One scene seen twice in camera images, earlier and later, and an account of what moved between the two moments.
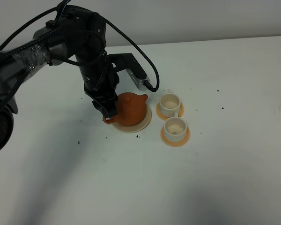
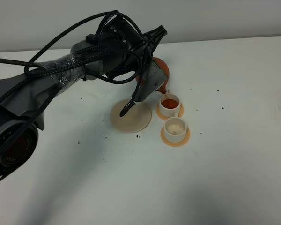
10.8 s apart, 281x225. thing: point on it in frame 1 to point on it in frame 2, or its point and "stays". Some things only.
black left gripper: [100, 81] to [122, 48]
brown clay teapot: [131, 108] to [163, 66]
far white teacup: [169, 104] stays
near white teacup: [175, 129] stays
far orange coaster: [181, 113] stays
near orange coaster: [175, 144] stays
